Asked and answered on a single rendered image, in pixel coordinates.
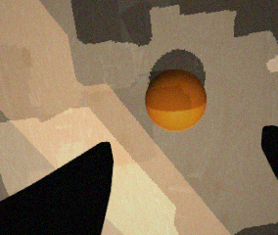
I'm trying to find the dark brown ball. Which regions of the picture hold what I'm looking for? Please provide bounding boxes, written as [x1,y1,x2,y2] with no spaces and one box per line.
[144,70,207,111]

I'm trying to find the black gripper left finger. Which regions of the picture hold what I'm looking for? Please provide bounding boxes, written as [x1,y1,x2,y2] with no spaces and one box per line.
[0,141,115,235]

